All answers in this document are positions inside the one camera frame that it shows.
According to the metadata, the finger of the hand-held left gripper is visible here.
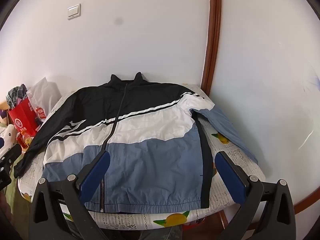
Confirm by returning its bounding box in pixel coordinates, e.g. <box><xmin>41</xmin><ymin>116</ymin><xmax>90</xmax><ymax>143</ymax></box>
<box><xmin>0</xmin><ymin>144</ymin><xmax>22</xmax><ymax>172</ymax></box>

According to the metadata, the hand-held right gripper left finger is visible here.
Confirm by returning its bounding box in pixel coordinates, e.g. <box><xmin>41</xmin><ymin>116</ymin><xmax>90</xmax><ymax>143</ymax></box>
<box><xmin>29</xmin><ymin>151</ymin><xmax>111</xmax><ymax>240</ymax></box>

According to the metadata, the white plastic bag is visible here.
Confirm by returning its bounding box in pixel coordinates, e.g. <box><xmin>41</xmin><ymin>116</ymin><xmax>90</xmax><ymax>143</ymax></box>
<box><xmin>26</xmin><ymin>77</ymin><xmax>62</xmax><ymax>123</ymax></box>

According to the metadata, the white light switch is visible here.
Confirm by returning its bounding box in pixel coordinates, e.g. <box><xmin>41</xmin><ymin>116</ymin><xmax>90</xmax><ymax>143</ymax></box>
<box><xmin>67</xmin><ymin>3</ymin><xmax>82</xmax><ymax>20</ymax></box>

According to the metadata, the orange drink bottle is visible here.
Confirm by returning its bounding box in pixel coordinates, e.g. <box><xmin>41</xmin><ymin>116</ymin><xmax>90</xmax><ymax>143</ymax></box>
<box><xmin>22</xmin><ymin>135</ymin><xmax>33</xmax><ymax>150</ymax></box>

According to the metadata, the red paper bag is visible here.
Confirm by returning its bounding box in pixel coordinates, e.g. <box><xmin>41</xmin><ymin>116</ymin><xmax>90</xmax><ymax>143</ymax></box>
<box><xmin>7</xmin><ymin>97</ymin><xmax>40</xmax><ymax>137</ymax></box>

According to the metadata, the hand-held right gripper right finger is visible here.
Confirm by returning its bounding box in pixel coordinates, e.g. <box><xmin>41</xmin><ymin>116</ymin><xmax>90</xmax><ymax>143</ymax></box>
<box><xmin>215</xmin><ymin>151</ymin><xmax>297</xmax><ymax>240</ymax></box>

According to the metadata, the white flower print blanket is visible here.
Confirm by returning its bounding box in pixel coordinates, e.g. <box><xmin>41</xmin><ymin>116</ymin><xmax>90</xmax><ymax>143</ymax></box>
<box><xmin>0</xmin><ymin>124</ymin><xmax>18</xmax><ymax>157</ymax></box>

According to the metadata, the wooden door frame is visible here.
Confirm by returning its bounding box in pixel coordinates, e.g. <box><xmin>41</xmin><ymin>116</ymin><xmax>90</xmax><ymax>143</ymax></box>
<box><xmin>201</xmin><ymin>0</ymin><xmax>222</xmax><ymax>98</ymax></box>

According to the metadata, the green blanket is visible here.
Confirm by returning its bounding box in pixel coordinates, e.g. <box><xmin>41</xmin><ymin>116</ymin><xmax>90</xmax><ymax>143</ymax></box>
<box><xmin>4</xmin><ymin>177</ymin><xmax>32</xmax><ymax>230</ymax></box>

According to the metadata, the fruit print tablecloth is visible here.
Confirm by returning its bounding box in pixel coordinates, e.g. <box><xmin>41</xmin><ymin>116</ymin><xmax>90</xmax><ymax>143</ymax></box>
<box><xmin>17</xmin><ymin>82</ymin><xmax>267</xmax><ymax>230</ymax></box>

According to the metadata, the black white blue jacket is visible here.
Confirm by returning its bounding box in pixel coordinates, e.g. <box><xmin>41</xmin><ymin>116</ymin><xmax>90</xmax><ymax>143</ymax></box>
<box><xmin>14</xmin><ymin>72</ymin><xmax>259</xmax><ymax>214</ymax></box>

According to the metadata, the grey plaid cloth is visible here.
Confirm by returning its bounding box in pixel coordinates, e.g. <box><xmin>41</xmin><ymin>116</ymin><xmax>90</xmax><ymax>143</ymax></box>
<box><xmin>5</xmin><ymin>84</ymin><xmax>28</xmax><ymax>110</ymax></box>

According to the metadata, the wooden baseboard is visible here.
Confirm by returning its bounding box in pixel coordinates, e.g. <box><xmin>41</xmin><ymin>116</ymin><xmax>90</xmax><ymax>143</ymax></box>
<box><xmin>292</xmin><ymin>185</ymin><xmax>320</xmax><ymax>215</ymax></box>

